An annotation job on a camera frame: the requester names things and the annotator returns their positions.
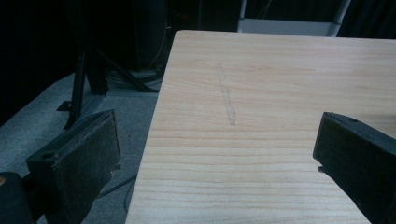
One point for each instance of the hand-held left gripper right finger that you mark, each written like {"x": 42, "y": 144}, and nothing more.
{"x": 358, "y": 155}

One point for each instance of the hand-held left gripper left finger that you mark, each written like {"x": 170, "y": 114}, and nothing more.
{"x": 81, "y": 158}

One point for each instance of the black metal stand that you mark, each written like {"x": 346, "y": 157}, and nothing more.
{"x": 84, "y": 81}

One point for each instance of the white metal frame shelf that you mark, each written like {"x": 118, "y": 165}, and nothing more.
{"x": 289, "y": 25}

